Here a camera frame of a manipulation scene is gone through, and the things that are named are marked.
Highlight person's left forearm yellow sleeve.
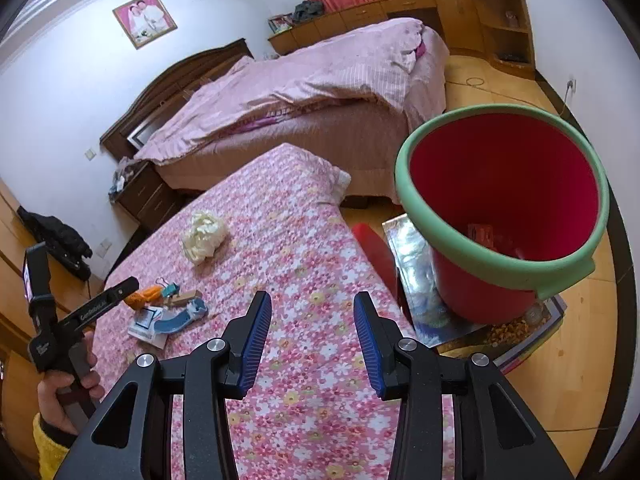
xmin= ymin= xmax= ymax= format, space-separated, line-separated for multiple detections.
xmin=31 ymin=412 xmax=76 ymax=480

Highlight long wooden cabinet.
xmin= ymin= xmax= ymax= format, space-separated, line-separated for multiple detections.
xmin=267 ymin=0 xmax=536 ymax=81

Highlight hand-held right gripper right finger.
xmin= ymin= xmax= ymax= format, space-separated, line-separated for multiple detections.
xmin=353 ymin=291 xmax=576 ymax=480

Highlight light blue plastic piece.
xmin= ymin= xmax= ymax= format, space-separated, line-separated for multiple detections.
xmin=152 ymin=299 xmax=208 ymax=336

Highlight pink quilt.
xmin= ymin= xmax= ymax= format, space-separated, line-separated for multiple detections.
xmin=134 ymin=17 xmax=451 ymax=163

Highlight flower pattern book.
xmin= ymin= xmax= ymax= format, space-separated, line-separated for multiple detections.
xmin=440 ymin=295 xmax=568 ymax=376

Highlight person's left hand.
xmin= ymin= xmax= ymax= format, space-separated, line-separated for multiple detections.
xmin=36 ymin=331 xmax=106 ymax=436

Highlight dark clothes heap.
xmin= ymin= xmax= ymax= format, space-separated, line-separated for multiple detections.
xmin=292 ymin=0 xmax=325 ymax=23

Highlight black jacket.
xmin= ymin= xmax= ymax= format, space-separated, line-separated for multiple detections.
xmin=17 ymin=207 xmax=93 ymax=281

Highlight dark wooden headboard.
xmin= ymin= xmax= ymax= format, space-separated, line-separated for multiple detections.
xmin=100 ymin=37 xmax=256 ymax=158

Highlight white and blue small box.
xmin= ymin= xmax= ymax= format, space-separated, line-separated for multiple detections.
xmin=127 ymin=306 xmax=168 ymax=348

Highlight pink floral blanket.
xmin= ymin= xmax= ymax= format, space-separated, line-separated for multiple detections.
xmin=92 ymin=142 xmax=456 ymax=480

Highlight bed with pink duvet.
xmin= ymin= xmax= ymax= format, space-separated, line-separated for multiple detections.
xmin=155 ymin=42 xmax=448 ymax=206

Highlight floor cable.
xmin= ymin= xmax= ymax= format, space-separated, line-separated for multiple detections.
xmin=445 ymin=75 xmax=571 ymax=116

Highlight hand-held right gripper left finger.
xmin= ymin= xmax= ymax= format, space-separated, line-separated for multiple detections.
xmin=52 ymin=290 xmax=273 ymax=480

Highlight red bucket green rim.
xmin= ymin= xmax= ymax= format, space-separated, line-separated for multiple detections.
xmin=395 ymin=105 xmax=611 ymax=326

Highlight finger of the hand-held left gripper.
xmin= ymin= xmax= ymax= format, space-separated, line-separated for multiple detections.
xmin=56 ymin=276 xmax=141 ymax=333

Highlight blue binder clip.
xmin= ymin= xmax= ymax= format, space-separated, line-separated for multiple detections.
xmin=152 ymin=276 xmax=182 ymax=301

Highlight grey clothes pile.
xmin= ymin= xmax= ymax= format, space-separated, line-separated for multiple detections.
xmin=107 ymin=156 xmax=148 ymax=196

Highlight white paper ball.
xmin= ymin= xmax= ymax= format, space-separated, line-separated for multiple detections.
xmin=181 ymin=210 xmax=230 ymax=266

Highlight framed wall photo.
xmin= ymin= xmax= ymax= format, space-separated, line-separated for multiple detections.
xmin=112 ymin=0 xmax=178 ymax=50

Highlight colourful books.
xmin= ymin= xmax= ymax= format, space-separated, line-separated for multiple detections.
xmin=267 ymin=12 xmax=295 ymax=35

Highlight wooden wardrobe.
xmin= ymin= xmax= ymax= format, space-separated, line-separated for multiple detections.
xmin=0 ymin=175 xmax=136 ymax=461

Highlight orange wrapper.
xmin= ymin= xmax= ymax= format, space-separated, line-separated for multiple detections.
xmin=124 ymin=285 xmax=163 ymax=307

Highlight dark wooden nightstand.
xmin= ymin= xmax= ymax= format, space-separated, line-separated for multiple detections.
xmin=114 ymin=160 xmax=193 ymax=233

